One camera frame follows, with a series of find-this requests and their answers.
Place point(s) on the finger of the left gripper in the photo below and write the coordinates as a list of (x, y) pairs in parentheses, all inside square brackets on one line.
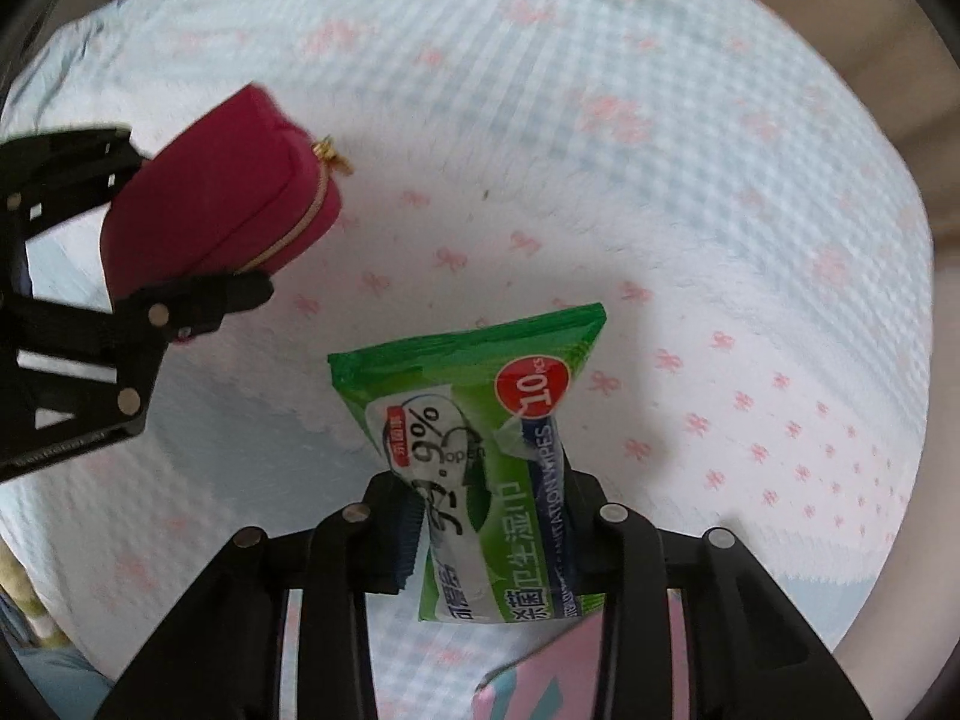
[(190, 308)]

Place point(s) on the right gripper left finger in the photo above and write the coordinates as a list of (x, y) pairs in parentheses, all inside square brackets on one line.
[(219, 652)]

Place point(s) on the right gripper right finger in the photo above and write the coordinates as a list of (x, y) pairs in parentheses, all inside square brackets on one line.
[(694, 626)]

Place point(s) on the magenta zip pouch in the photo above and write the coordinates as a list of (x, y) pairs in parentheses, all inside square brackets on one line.
[(243, 189)]

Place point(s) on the green wet wipes pack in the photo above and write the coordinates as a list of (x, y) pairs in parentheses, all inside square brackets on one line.
[(468, 421)]

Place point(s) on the pink cardboard box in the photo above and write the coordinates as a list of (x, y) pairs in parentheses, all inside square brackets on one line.
[(557, 681)]

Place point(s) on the light blue patterned bedsheet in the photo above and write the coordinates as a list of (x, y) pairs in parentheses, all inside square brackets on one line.
[(692, 166)]

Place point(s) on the beige curtain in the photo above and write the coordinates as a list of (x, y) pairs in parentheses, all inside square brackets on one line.
[(895, 60)]

